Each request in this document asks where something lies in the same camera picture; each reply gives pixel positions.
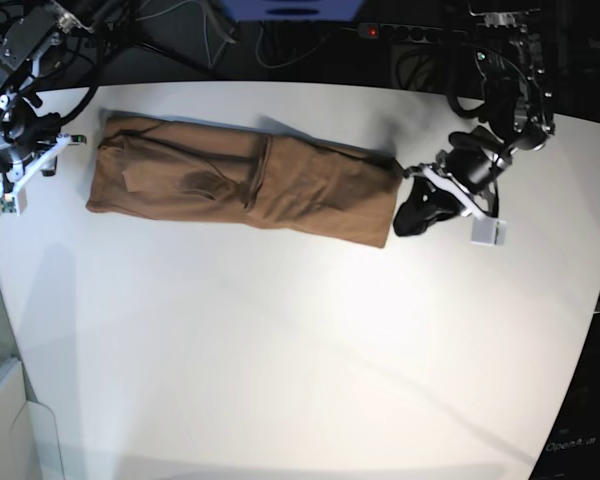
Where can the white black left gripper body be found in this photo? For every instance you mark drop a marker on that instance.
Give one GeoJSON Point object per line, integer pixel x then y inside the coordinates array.
{"type": "Point", "coordinates": [469, 174]}

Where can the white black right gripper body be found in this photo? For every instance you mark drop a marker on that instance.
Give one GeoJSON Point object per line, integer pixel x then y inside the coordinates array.
{"type": "Point", "coordinates": [22, 159]}

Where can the brown T-shirt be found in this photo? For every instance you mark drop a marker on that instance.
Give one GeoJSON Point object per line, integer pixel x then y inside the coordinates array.
{"type": "Point", "coordinates": [181, 171]}

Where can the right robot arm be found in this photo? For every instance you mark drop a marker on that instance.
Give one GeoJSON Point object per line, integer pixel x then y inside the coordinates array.
{"type": "Point", "coordinates": [31, 54]}

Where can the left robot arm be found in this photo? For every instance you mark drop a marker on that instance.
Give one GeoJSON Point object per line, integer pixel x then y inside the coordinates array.
{"type": "Point", "coordinates": [495, 75]}

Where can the black power strip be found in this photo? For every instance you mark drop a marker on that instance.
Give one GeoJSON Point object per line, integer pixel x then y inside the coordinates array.
{"type": "Point", "coordinates": [403, 34]}

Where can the blue plastic object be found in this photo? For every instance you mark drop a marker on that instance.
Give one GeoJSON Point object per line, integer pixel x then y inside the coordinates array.
{"type": "Point", "coordinates": [293, 10]}

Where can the black OpenArm box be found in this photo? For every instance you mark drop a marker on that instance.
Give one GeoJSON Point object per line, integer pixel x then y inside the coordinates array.
{"type": "Point", "coordinates": [572, 450]}

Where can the white foam board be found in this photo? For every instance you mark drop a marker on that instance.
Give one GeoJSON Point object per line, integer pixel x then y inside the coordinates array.
{"type": "Point", "coordinates": [29, 446]}

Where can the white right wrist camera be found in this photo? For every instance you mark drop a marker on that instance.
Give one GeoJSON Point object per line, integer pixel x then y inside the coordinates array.
{"type": "Point", "coordinates": [13, 203]}

